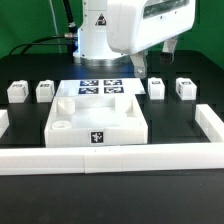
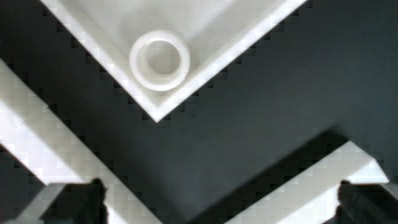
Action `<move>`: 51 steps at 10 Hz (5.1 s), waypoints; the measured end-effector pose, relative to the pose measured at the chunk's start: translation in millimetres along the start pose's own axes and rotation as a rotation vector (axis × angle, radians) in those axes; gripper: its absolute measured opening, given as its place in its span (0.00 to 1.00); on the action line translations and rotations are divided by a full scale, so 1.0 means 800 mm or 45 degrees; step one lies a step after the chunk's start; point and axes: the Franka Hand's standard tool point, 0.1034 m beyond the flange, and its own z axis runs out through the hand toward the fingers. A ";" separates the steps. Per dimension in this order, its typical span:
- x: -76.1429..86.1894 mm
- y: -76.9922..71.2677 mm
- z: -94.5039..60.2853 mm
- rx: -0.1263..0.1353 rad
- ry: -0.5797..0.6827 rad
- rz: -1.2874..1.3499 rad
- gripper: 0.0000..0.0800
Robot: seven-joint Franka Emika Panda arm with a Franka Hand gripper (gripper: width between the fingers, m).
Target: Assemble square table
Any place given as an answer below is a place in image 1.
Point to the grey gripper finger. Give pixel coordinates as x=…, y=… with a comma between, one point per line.
x=140, y=64
x=168, y=51

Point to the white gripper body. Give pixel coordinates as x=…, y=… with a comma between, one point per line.
x=136, y=25

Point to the white square table top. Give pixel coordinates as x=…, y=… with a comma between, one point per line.
x=95, y=120

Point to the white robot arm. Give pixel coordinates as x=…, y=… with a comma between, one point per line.
x=93, y=48

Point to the white sheet with tags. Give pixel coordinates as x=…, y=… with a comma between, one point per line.
x=100, y=86

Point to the white U-shaped fence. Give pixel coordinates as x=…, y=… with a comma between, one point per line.
x=31, y=161

